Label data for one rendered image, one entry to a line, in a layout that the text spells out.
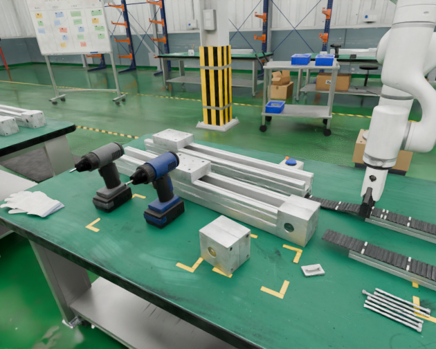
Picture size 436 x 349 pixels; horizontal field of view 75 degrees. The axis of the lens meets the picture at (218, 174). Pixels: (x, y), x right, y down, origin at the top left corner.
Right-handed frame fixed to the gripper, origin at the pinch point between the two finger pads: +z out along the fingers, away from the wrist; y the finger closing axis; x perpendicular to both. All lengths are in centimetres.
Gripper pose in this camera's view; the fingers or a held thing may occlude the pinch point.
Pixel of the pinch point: (367, 207)
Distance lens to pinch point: 101.8
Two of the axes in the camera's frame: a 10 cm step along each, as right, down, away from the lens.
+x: -8.0, -2.5, 5.4
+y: 6.0, -3.9, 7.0
